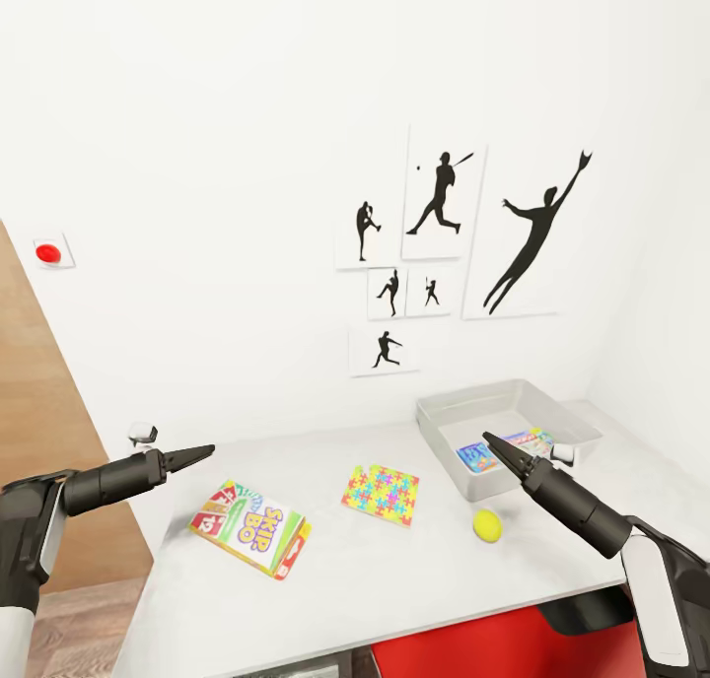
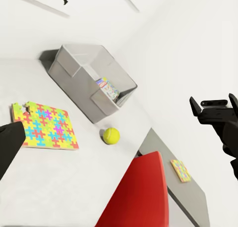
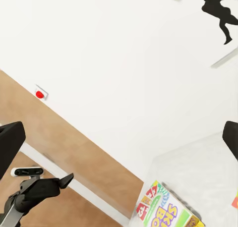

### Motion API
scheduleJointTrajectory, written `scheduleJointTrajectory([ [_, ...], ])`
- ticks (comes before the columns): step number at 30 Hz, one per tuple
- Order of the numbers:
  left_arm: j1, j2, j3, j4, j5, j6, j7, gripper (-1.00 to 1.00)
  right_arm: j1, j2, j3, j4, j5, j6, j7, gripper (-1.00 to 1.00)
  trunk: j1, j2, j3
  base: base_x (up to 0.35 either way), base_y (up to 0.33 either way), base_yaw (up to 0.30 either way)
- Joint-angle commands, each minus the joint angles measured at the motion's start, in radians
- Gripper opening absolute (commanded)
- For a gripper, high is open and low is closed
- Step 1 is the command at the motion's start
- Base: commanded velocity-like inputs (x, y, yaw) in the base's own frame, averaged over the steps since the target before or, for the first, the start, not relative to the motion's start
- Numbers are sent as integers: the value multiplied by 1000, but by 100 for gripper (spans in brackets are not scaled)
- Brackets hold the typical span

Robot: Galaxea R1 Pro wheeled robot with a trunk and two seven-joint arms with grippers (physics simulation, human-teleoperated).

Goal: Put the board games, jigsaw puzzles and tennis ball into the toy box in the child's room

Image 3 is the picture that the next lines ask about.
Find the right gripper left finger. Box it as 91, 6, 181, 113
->
0, 121, 26, 180

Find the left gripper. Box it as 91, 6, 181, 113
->
20, 173, 74, 208

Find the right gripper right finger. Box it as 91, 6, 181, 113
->
222, 121, 238, 161

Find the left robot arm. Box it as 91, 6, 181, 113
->
0, 167, 74, 227

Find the board game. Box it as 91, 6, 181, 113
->
136, 180, 204, 227

